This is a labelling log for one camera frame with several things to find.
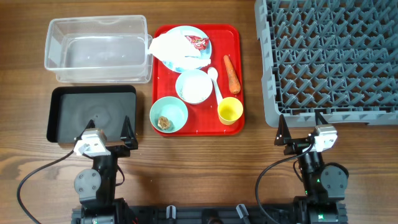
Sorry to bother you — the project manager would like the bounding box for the clear plastic bin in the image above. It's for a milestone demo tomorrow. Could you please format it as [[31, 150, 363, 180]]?
[[44, 15, 153, 83]]

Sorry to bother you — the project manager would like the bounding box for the light blue bowl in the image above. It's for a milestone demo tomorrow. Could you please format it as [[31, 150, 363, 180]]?
[[175, 69, 213, 105]]

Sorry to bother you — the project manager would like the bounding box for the orange carrot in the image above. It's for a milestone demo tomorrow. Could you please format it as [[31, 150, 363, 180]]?
[[223, 55, 241, 95]]

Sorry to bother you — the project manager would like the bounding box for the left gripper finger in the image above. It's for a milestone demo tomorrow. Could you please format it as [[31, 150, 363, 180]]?
[[81, 119, 95, 135], [120, 116, 136, 142]]

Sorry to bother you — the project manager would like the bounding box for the black waste tray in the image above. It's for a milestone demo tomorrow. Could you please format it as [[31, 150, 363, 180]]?
[[47, 85, 137, 144]]

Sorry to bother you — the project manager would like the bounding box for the light blue plate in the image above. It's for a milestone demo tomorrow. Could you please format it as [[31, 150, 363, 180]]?
[[162, 26, 212, 73]]

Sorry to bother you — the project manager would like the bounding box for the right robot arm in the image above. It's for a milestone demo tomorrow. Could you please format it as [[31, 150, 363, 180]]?
[[274, 112, 349, 224]]

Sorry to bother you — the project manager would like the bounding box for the yellow plastic cup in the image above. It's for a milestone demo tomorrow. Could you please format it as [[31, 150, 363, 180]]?
[[217, 97, 243, 125]]

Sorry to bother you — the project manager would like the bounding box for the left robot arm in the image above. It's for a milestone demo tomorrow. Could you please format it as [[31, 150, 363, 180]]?
[[71, 116, 139, 224]]

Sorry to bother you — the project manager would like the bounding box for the white rice pile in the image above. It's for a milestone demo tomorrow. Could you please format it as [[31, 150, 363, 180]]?
[[177, 75, 212, 104]]

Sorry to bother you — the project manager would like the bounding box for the grey dishwasher rack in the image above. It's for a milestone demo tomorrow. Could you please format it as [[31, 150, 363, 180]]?
[[254, 0, 397, 127]]

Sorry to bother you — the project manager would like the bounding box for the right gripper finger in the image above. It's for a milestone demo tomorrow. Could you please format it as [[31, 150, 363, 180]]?
[[274, 114, 292, 145], [315, 111, 328, 126]]

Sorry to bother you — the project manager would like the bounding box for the red serving tray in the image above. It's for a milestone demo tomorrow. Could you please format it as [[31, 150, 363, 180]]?
[[152, 24, 245, 136]]

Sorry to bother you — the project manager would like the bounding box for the brown food lump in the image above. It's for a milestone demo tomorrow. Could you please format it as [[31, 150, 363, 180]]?
[[157, 116, 171, 130]]

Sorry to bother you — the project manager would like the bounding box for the white plastic spoon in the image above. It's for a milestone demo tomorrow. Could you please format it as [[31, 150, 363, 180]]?
[[208, 67, 223, 105]]

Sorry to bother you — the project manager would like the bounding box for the mint green bowl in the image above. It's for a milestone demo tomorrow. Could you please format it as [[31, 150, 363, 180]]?
[[149, 96, 188, 134]]

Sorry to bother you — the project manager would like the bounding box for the red snack wrapper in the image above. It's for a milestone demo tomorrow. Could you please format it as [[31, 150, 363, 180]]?
[[185, 35, 210, 50]]

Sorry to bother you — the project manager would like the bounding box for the white napkin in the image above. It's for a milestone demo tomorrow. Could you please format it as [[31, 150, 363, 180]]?
[[149, 32, 211, 70]]

